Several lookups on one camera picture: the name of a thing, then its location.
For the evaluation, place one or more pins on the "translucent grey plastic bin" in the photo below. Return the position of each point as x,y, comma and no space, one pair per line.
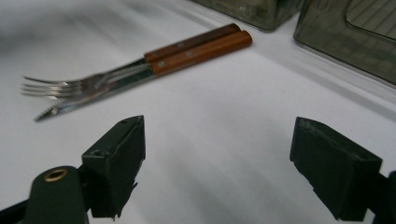
327,40
264,14

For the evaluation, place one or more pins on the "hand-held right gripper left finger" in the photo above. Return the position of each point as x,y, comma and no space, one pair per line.
115,168

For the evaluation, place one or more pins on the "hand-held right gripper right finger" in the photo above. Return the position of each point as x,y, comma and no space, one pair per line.
336,174

